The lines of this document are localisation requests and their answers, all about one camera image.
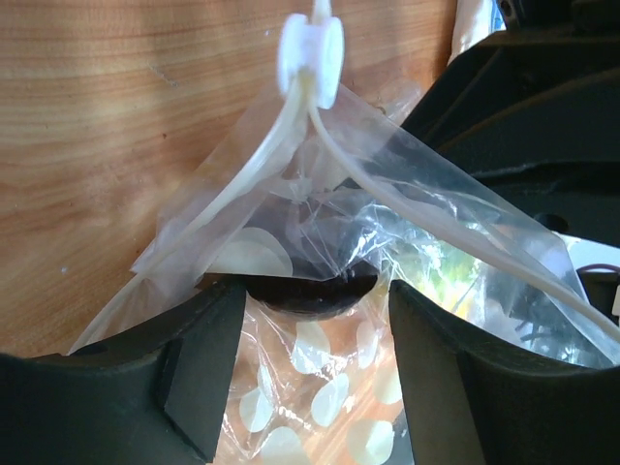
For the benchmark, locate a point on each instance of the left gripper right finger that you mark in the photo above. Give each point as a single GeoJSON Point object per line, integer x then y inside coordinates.
{"type": "Point", "coordinates": [473, 398]}

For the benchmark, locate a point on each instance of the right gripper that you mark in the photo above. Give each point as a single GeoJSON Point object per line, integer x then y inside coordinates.
{"type": "Point", "coordinates": [532, 112]}

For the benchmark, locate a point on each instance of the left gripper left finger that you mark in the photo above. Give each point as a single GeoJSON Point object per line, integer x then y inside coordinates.
{"type": "Point", "coordinates": [153, 394]}

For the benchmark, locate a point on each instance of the small dark purple fake fruit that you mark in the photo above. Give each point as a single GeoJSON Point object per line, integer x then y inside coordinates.
{"type": "Point", "coordinates": [328, 277]}

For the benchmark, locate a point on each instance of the clear zip top bag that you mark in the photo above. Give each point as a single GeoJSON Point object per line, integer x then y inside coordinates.
{"type": "Point", "coordinates": [318, 201]}

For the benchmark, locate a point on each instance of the green fake fruit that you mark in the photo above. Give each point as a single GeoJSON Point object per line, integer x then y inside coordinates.
{"type": "Point", "coordinates": [444, 274]}

